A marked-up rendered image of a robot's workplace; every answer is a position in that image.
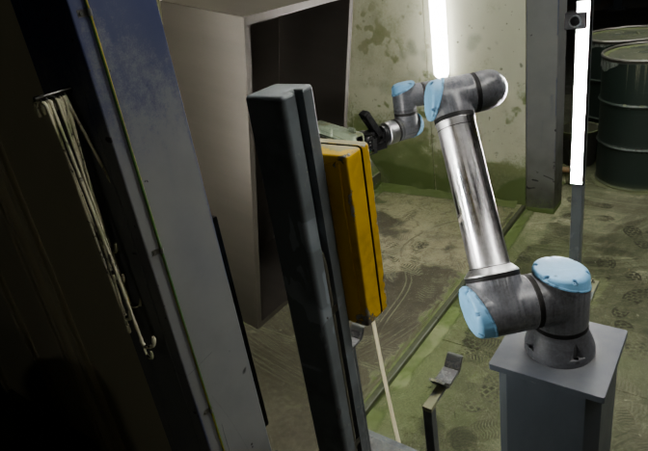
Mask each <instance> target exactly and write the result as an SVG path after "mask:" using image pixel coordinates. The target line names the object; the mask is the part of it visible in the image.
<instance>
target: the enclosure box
mask: <svg viewBox="0 0 648 451"><path fill-rule="evenodd" d="M160 6H161V14H162V22H163V28H164V32H165V36H166V40H167V44H168V47H169V51H170V55H171V59H172V62H173V66H174V70H175V77H176V81H177V84H178V88H179V92H180V96H181V99H182V103H183V107H184V111H185V115H186V118H187V122H188V126H189V130H190V134H191V137H192V141H193V145H194V149H195V152H196V156H197V160H198V164H199V168H200V172H201V176H202V182H203V186H204V189H205V193H206V197H207V201H208V205H209V209H210V213H211V215H212V216H216V217H217V220H218V224H219V228H220V231H221V235H222V239H223V243H224V247H225V251H226V254H227V258H228V262H229V268H230V272H231V276H232V280H233V284H234V288H235V292H236V296H237V300H238V303H239V307H240V311H241V315H242V319H243V322H245V323H247V324H249V325H251V326H252V327H254V328H256V329H259V328H260V327H262V326H263V325H264V324H265V323H266V322H267V321H268V320H270V319H271V318H272V317H273V316H274V315H275V314H276V313H277V312H279V311H280V310H281V309H282V308H283V307H284V306H285V305H287V304H288V300H287V296H286V291H285V287H284V278H283V273H282V268H281V264H280V260H279V255H278V250H277V245H276V241H275V236H274V231H273V227H272V222H271V218H270V213H269V208H268V203H267V198H266V195H265V190H264V185H263V180H262V175H261V171H260V166H259V162H258V157H257V149H256V144H255V139H254V134H253V129H252V125H251V121H250V116H249V111H248V106H247V101H246V97H247V95H249V94H251V93H255V92H258V91H260V90H262V89H265V88H267V87H270V86H272V85H274V84H310V85H311V87H312V92H313V99H314V105H315V111H316V117H317V121H319V120H323V121H326V122H329V123H332V124H335V125H338V126H342V127H345V128H347V113H348V94H349V74H350V55H351V37H352V17H353V0H160Z"/></svg>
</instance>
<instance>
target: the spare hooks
mask: <svg viewBox="0 0 648 451"><path fill-rule="evenodd" d="M68 92H71V87H70V86H68V87H65V88H61V89H59V90H56V91H52V92H49V93H43V94H40V95H37V96H34V97H33V100H34V101H33V108H34V111H35V112H36V115H37V117H39V118H42V115H41V113H40V110H39V104H40V109H41V112H42V113H43V114H44V115H46V111H47V114H48V116H49V119H50V121H51V123H52V126H53V128H54V131H55V133H56V135H57V137H58V140H59V143H60V146H61V148H62V150H63V153H64V155H65V157H66V160H67V166H68V168H69V171H70V173H71V176H72V179H73V182H74V184H75V188H76V191H77V194H78V197H79V198H80V201H81V204H82V206H83V209H84V212H85V215H86V218H87V221H88V223H89V226H90V229H91V231H92V234H93V237H94V241H95V244H96V246H97V249H98V252H99V254H100V257H101V260H102V263H103V266H104V268H105V270H106V273H107V276H108V278H109V281H110V284H111V286H112V289H113V291H114V294H115V296H116V299H117V303H118V305H119V308H120V310H121V315H122V317H123V321H124V323H125V326H126V330H127V332H128V333H131V329H130V327H129V324H128V321H131V320H132V321H133V324H134V327H135V330H136V332H137V333H138V336H139V341H140V343H141V345H142V347H143V350H144V352H145V355H146V357H147V358H148V359H153V357H154V355H153V352H152V351H150V356H149V354H148V352H147V350H146V349H148V348H150V349H151V348H154V347H155V345H156V338H155V336H152V337H151V344H150V345H148V344H146V343H145V342H144V339H143V337H142V336H141V333H140V330H139V327H138V324H137V322H136V319H135V316H134V314H133V311H132V308H138V307H139V306H142V300H141V298H140V299H139V303H138V304H136V305H135V304H133V303H131V302H130V299H129V296H128V293H127V291H126V289H125V285H124V283H125V276H124V274H121V271H120V269H119V266H118V262H117V259H116V257H115V253H117V252H118V251H119V248H118V244H117V243H114V249H113V248H112V246H111V243H110V239H109V236H108V233H107V231H106V229H105V225H104V223H103V220H102V217H101V214H100V211H99V207H98V204H97V201H96V198H95V192H94V189H93V184H92V182H91V180H90V177H89V174H88V171H87V168H86V162H85V160H84V157H83V153H82V148H81V145H80V142H79V138H78V135H77V130H76V127H75V122H74V119H75V120H76V121H77V123H78V125H79V127H80V129H81V131H82V133H83V135H84V137H85V139H86V140H87V142H88V144H89V145H90V147H91V149H92V151H93V153H94V156H95V158H96V160H97V161H98V163H99V165H100V167H101V168H102V169H103V171H104V173H105V175H106V177H107V179H108V181H109V182H110V178H109V176H108V173H107V171H106V170H105V168H104V166H103V164H102V162H101V160H100V158H99V156H98V154H97V152H96V151H95V148H94V147H93V144H92V142H91V140H90V138H89V136H88V135H87V133H86V131H85V129H84V127H83V126H82V124H81V122H80V121H79V118H78V117H77V115H76V113H75V111H74V110H73V108H72V104H71V102H70V100H69V99H68V95H67V94H66V93H68ZM48 98H50V99H48ZM45 109H46V110H45ZM66 109H67V110H66ZM58 110H60V112H61V115H62V118H63V121H64V123H65V126H66V129H67V133H68V136H69V139H70V142H71V145H72V148H73V150H74V153H75V156H76V159H77V162H78V165H79V168H80V171H79V170H78V168H77V165H76V162H75V159H74V156H73V153H72V151H71V149H70V146H69V144H68V140H67V137H66V135H65V132H64V129H63V127H62V125H61V122H60V120H59V117H58V115H57V112H56V111H58ZM54 116H55V117H54ZM73 117H74V118H73ZM56 121H57V122H56ZM57 124H58V126H59V128H60V131H61V133H62V136H63V138H64V141H65V144H66V147H67V151H68V154H69V157H70V159H71V162H72V164H73V166H74V168H75V170H76V174H77V176H78V179H79V182H80V185H81V187H82V189H83V191H84V194H85V196H86V199H87V202H88V204H89V206H90V210H91V212H92V214H93V216H94V219H93V216H92V214H91V212H90V210H89V207H88V205H87V203H86V200H85V197H84V194H83V192H82V190H81V188H80V186H79V183H78V180H77V177H76V174H75V171H74V169H73V167H72V165H71V164H70V161H69V158H68V154H67V151H66V148H65V145H64V142H63V139H62V137H61V134H60V132H59V129H58V126H57ZM73 135H74V136H73ZM80 172H81V173H80ZM81 175H82V176H81ZM94 220H95V222H94ZM95 225H96V226H95ZM98 242H99V243H98ZM99 245H100V246H99ZM100 247H101V248H100ZM101 249H102V251H101ZM102 252H103V254H104V257H105V259H106V261H107V264H106V261H105V259H104V257H103V254H102ZM110 262H111V263H110ZM111 264H112V266H113V268H112V266H111ZM107 265H108V268H107ZM108 269H109V271H110V273H109V271H108ZM113 269H114V271H113ZM110 274H111V276H110ZM111 277H112V278H111ZM113 282H114V283H113ZM117 284H118V285H119V286H120V288H121V291H122V294H123V297H124V300H125V303H126V306H127V308H128V316H126V315H127V314H126V312H125V309H124V307H123V305H122V298H121V295H120V291H119V288H118V286H117Z"/></svg>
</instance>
